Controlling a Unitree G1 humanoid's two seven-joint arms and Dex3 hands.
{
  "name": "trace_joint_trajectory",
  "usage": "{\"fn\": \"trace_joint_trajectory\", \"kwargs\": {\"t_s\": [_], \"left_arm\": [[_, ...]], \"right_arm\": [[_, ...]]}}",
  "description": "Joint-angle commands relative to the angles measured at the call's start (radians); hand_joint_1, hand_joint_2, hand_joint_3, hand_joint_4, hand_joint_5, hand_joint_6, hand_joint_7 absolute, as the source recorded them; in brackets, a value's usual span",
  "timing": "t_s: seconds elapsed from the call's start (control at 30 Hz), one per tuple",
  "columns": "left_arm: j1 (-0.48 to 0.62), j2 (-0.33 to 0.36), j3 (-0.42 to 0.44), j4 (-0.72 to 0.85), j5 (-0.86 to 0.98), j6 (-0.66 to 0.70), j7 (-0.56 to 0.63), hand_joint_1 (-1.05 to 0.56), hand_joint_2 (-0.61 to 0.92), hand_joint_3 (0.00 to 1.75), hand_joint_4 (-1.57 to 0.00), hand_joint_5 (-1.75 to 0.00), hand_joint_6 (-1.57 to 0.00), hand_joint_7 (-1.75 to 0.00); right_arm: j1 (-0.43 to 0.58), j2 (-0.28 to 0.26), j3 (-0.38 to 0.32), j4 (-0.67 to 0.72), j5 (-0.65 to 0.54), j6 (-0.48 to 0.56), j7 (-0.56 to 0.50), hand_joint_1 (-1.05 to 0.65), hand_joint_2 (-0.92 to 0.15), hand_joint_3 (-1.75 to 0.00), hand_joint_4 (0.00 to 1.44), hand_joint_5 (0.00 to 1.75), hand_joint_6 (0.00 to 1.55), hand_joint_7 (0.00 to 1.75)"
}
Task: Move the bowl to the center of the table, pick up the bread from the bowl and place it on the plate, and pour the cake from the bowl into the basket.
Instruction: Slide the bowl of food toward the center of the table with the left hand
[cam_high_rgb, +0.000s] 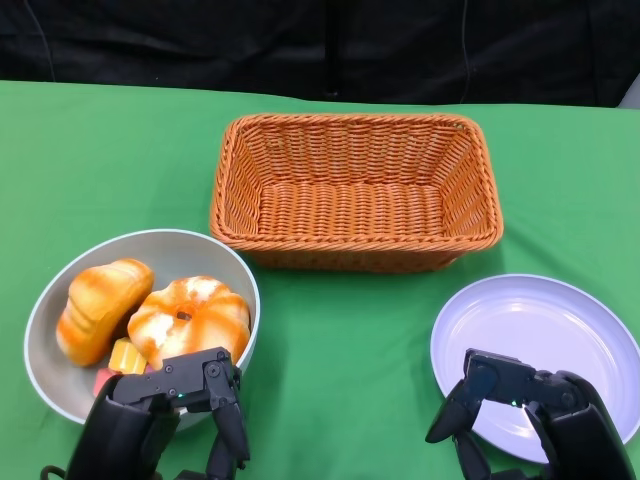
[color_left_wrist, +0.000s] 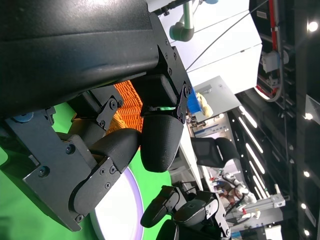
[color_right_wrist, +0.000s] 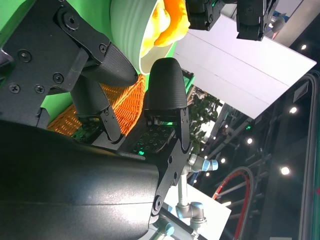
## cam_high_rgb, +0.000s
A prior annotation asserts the green tablecloth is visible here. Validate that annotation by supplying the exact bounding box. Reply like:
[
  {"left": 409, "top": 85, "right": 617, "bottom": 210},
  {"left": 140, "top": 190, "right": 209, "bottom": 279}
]
[{"left": 0, "top": 79, "right": 640, "bottom": 480}]

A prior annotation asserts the black backdrop curtain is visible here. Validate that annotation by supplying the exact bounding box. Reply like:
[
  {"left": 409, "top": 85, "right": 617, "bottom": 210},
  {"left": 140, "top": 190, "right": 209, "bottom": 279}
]
[{"left": 0, "top": 0, "right": 640, "bottom": 109}]

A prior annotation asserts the orange wicker basket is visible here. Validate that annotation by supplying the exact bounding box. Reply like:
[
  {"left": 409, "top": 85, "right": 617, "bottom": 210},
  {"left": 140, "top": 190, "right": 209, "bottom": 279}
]
[{"left": 208, "top": 112, "right": 505, "bottom": 274}]

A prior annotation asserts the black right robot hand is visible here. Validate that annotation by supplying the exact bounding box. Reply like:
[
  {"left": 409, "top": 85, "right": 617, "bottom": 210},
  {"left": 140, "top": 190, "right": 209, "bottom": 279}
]
[{"left": 424, "top": 348, "right": 636, "bottom": 480}]

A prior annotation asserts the pale grey-green bowl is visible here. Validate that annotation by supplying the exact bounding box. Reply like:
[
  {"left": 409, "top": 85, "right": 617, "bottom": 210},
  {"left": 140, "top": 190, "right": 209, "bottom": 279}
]
[{"left": 23, "top": 228, "right": 261, "bottom": 432}]

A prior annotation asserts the lavender round plate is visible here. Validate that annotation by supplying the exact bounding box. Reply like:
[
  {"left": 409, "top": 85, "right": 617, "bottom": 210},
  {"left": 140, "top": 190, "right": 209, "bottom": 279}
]
[{"left": 429, "top": 273, "right": 640, "bottom": 464}]

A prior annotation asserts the round orange-white bread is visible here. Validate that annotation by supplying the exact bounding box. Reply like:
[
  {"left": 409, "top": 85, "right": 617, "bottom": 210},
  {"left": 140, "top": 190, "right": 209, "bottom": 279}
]
[{"left": 126, "top": 275, "right": 252, "bottom": 372}]

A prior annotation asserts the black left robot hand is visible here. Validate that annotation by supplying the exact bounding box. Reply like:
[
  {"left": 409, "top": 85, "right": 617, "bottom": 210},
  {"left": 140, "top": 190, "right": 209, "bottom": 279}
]
[{"left": 64, "top": 346, "right": 251, "bottom": 480}]

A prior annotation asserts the long orange bread loaf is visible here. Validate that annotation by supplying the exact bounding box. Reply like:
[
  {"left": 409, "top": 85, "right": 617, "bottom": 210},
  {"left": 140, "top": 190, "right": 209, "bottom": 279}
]
[{"left": 55, "top": 257, "right": 156, "bottom": 368}]

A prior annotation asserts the pink block toy cake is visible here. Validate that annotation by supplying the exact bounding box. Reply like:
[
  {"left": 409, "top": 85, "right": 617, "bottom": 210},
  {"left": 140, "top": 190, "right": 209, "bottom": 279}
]
[{"left": 92, "top": 367, "right": 120, "bottom": 397}]

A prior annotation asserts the yellow toy cake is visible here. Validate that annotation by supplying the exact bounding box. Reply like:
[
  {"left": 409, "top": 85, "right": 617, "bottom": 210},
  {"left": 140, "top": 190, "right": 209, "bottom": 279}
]
[{"left": 108, "top": 337, "right": 147, "bottom": 375}]

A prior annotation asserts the white panel corner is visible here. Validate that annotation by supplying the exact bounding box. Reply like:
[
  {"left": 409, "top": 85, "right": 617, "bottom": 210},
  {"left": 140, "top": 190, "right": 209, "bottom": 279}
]
[{"left": 618, "top": 79, "right": 640, "bottom": 109}]

